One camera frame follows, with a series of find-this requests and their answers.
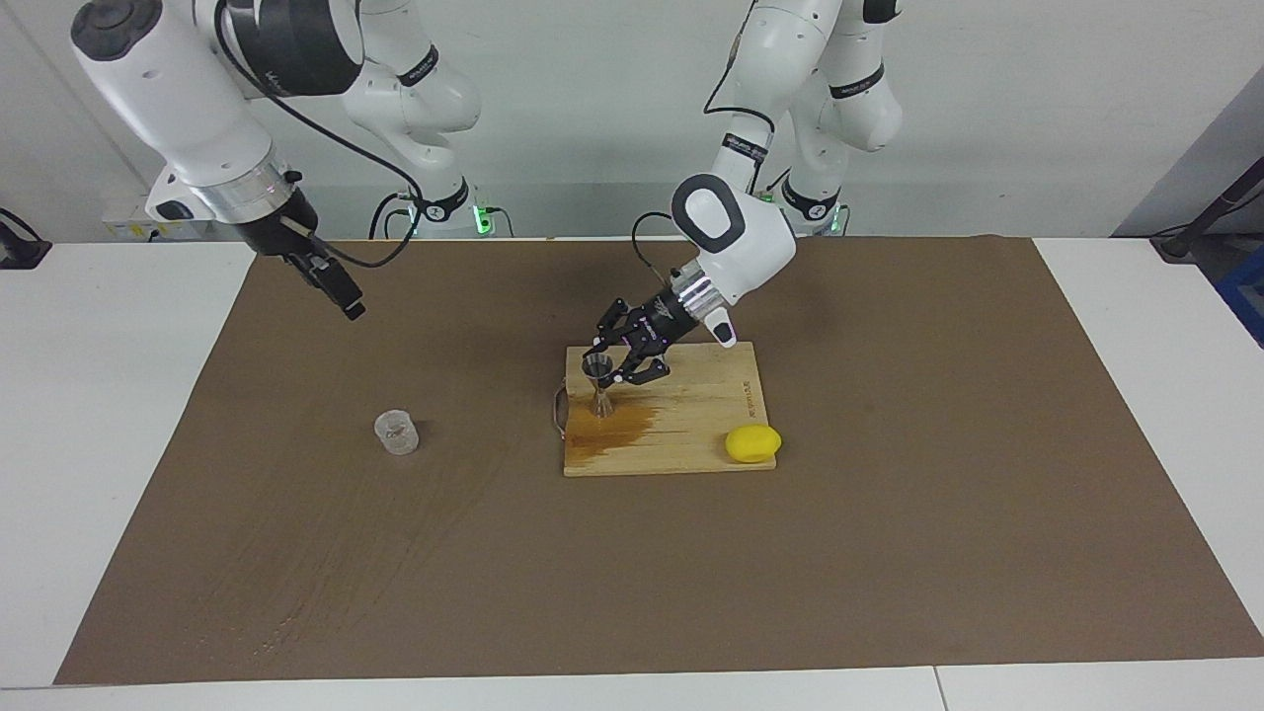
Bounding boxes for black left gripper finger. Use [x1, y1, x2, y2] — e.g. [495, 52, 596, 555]
[604, 341, 672, 388]
[583, 296, 638, 361]

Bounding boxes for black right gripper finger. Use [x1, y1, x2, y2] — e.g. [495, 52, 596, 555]
[314, 259, 367, 322]

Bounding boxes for steel jigger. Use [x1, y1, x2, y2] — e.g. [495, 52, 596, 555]
[582, 354, 616, 420]

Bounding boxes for clear plastic cup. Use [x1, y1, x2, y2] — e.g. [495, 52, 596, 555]
[373, 409, 420, 457]

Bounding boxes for wooden cutting board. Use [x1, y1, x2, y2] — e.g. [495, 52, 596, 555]
[551, 342, 778, 478]

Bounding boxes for yellow lemon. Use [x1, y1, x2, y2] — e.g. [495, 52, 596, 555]
[725, 425, 783, 464]

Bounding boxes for brown table mat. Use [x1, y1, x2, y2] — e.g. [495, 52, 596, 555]
[54, 235, 1264, 685]

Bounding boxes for black stand pole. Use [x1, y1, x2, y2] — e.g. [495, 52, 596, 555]
[1150, 158, 1264, 263]

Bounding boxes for grey partition panel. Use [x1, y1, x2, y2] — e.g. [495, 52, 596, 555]
[1114, 69, 1264, 238]

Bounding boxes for blue box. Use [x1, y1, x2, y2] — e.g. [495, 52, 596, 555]
[1213, 247, 1264, 349]

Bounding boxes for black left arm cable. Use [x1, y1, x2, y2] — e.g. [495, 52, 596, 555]
[630, 0, 791, 287]

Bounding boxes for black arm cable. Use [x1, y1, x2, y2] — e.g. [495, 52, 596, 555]
[212, 0, 426, 270]
[630, 0, 791, 287]

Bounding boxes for black right base cable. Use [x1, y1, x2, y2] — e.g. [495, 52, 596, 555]
[370, 191, 414, 240]

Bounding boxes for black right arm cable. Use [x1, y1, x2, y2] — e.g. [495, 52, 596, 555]
[212, 0, 426, 270]

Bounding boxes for white wall socket box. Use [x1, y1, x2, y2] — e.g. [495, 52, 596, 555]
[102, 193, 169, 241]

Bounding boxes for black clamp mount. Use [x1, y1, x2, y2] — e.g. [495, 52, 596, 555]
[0, 207, 52, 270]

